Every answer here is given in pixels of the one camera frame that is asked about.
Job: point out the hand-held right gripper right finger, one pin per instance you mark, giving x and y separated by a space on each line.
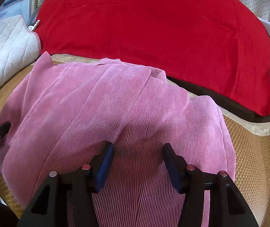
172 167

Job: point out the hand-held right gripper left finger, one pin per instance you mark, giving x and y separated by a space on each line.
105 165

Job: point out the quilted white blanket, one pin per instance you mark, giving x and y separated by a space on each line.
4 52

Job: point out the woven bamboo mat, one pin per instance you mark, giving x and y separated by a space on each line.
248 158

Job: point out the dark brown sofa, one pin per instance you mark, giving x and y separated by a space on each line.
232 108

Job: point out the small patterned cushion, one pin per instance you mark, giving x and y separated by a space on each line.
34 25

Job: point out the red blanket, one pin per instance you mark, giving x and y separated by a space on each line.
149 28

